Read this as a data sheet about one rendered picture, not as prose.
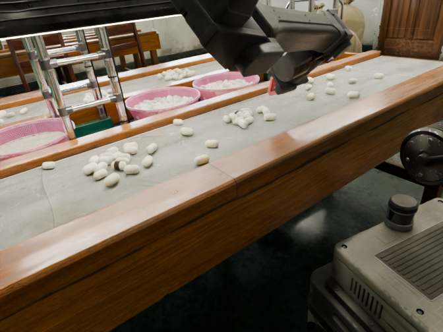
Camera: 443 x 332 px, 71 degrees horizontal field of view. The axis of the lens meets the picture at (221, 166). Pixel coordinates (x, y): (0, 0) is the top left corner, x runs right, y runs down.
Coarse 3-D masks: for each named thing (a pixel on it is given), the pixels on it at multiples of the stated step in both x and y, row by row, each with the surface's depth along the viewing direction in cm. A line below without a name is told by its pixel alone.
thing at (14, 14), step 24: (0, 0) 54; (24, 0) 56; (48, 0) 58; (72, 0) 60; (96, 0) 62; (120, 0) 64; (144, 0) 67; (168, 0) 70; (0, 24) 54; (24, 24) 56; (48, 24) 58; (72, 24) 60; (96, 24) 62
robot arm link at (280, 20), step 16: (256, 16) 39; (272, 16) 40; (288, 16) 44; (304, 16) 49; (320, 16) 55; (336, 16) 64; (272, 32) 38; (288, 32) 43; (304, 32) 47; (320, 32) 53; (336, 32) 58; (256, 48) 35; (272, 48) 37; (288, 48) 49; (304, 48) 55; (320, 48) 61; (240, 64) 36; (256, 64) 36; (272, 64) 40
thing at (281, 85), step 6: (270, 72) 78; (306, 72) 74; (276, 78) 77; (294, 78) 76; (300, 78) 76; (306, 78) 81; (282, 84) 77; (288, 84) 78; (294, 84) 79; (300, 84) 80; (282, 90) 77
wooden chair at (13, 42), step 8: (56, 32) 263; (8, 40) 249; (16, 40) 252; (48, 40) 263; (56, 40) 265; (16, 48) 254; (24, 48) 257; (16, 56) 254; (56, 56) 269; (64, 56) 271; (16, 64) 256; (24, 64) 260; (40, 64) 266; (72, 72) 276; (24, 80) 261; (72, 80) 281; (24, 88) 263
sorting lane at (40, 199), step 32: (384, 64) 136; (416, 64) 131; (256, 96) 111; (288, 96) 109; (320, 96) 106; (160, 128) 93; (192, 128) 90; (224, 128) 88; (256, 128) 86; (288, 128) 84; (64, 160) 80; (160, 160) 75; (192, 160) 73; (0, 192) 68; (32, 192) 67; (64, 192) 66; (96, 192) 65; (128, 192) 64; (0, 224) 58; (32, 224) 57
